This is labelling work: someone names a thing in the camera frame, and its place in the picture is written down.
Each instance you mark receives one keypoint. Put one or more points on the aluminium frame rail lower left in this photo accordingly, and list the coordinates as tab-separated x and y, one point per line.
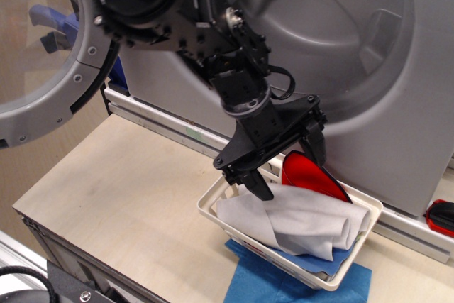
14	253

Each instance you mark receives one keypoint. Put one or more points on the blue cloth under basket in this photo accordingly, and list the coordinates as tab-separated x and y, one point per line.
256	280

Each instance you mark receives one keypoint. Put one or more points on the black metal bracket with bolt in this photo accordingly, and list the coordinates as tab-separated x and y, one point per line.
70	289

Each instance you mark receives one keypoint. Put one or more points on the aluminium extrusion rail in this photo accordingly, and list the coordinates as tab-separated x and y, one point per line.
394	224

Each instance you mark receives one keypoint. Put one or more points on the blue felt cloth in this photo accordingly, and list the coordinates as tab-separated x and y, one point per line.
314	264

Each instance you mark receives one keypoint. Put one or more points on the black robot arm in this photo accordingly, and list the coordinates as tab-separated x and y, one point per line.
229	55

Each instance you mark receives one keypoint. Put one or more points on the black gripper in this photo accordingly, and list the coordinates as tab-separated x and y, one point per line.
267	132

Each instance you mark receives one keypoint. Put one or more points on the grey felt cloth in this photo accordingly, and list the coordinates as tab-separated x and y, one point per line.
297	221

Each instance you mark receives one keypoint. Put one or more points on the red and black clamp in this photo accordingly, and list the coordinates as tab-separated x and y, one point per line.
439	217

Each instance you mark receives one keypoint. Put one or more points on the blue clamp behind door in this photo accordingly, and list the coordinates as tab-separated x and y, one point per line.
64	28

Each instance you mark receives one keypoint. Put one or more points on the red cloth with dark trim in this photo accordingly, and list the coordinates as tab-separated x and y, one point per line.
299	171

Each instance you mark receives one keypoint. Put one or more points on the grey toy washing machine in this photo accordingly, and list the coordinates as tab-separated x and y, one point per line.
382	72

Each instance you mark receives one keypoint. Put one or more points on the white plastic laundry basket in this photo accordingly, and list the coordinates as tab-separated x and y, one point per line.
272	175

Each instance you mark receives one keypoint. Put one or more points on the grey round washer door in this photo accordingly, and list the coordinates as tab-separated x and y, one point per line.
41	92

